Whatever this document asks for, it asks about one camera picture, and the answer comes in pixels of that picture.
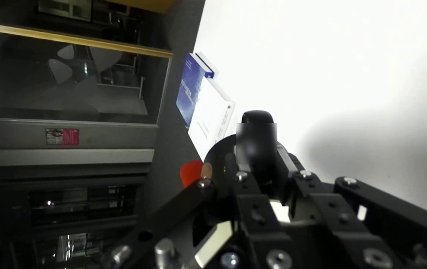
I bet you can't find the black mug with black handle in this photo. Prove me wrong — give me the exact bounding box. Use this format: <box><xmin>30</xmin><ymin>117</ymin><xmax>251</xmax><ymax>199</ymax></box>
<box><xmin>201</xmin><ymin>110</ymin><xmax>305</xmax><ymax>211</ymax></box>

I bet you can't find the blue book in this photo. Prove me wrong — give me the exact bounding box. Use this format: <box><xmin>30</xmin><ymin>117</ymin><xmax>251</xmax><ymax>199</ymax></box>
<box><xmin>175</xmin><ymin>51</ymin><xmax>217</xmax><ymax>126</ymax></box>

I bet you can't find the red wall sign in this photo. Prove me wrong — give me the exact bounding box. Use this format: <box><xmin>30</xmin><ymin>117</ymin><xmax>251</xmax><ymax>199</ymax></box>
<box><xmin>44</xmin><ymin>126</ymin><xmax>83</xmax><ymax>147</ymax></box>

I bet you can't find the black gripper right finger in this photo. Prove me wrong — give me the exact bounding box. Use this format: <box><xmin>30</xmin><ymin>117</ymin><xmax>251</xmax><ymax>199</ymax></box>
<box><xmin>275</xmin><ymin>143</ymin><xmax>427</xmax><ymax>269</ymax></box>

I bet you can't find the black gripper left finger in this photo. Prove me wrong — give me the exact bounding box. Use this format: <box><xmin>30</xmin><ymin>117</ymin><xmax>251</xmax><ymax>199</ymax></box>
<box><xmin>105</xmin><ymin>143</ymin><xmax>295</xmax><ymax>269</ymax></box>

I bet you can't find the slanted wooden beam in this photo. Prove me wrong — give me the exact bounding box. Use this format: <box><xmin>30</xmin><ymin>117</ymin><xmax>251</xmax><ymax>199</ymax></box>
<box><xmin>0</xmin><ymin>20</ymin><xmax>175</xmax><ymax>60</ymax></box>

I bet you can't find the red chair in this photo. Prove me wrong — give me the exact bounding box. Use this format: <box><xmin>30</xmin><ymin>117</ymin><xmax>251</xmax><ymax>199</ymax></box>
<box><xmin>180</xmin><ymin>160</ymin><xmax>214</xmax><ymax>190</ymax></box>

